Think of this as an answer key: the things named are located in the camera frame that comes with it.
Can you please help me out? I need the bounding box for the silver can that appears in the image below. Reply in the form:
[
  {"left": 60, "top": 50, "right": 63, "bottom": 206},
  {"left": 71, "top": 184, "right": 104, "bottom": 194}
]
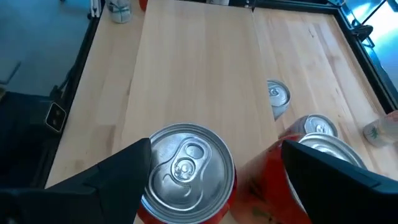
[{"left": 278, "top": 113, "right": 339, "bottom": 139}]

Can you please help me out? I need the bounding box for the silver mounting bracket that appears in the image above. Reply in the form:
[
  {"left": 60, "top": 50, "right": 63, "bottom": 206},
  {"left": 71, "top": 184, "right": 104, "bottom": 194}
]
[{"left": 89, "top": 0, "right": 102, "bottom": 18}]

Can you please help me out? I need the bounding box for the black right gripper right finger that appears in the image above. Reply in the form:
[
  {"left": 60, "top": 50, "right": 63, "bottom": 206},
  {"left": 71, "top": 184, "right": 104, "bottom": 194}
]
[{"left": 281, "top": 139, "right": 398, "bottom": 224}]

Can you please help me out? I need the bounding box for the pink and white soda can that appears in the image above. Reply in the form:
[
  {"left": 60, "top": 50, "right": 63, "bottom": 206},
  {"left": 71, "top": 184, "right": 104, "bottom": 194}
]
[{"left": 266, "top": 79, "right": 292, "bottom": 121}]

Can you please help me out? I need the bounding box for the white slim energy can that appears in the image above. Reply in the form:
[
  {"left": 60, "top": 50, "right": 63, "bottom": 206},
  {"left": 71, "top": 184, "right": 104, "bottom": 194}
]
[{"left": 105, "top": 0, "right": 133, "bottom": 24}]

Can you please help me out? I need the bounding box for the black frame clamp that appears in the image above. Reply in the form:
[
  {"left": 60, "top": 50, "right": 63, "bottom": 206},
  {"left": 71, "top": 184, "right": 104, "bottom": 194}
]
[{"left": 351, "top": 24, "right": 374, "bottom": 47}]

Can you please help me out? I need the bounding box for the white slim can green palm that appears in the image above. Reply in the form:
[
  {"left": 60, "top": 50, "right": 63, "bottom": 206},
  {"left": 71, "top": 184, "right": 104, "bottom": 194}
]
[{"left": 363, "top": 110, "right": 398, "bottom": 148}]

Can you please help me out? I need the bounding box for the black overhead rig frame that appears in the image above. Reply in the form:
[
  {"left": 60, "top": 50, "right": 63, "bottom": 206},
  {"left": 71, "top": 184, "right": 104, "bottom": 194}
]
[{"left": 0, "top": 60, "right": 94, "bottom": 190}]

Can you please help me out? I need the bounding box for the black metal table frame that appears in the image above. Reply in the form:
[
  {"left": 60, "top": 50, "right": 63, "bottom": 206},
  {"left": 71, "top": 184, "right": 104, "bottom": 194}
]
[{"left": 29, "top": 0, "right": 398, "bottom": 189}]

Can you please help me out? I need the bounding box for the black table-level camera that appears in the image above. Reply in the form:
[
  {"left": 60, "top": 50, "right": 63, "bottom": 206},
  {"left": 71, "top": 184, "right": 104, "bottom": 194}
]
[{"left": 44, "top": 101, "right": 68, "bottom": 134}]

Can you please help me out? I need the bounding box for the wooden shelf with black legs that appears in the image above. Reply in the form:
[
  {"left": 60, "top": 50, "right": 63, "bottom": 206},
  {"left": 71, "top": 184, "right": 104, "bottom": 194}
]
[{"left": 119, "top": 0, "right": 279, "bottom": 224}]

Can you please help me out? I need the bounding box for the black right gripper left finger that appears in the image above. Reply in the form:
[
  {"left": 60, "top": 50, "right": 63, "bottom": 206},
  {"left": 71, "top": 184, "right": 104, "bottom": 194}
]
[{"left": 0, "top": 138, "right": 153, "bottom": 224}]

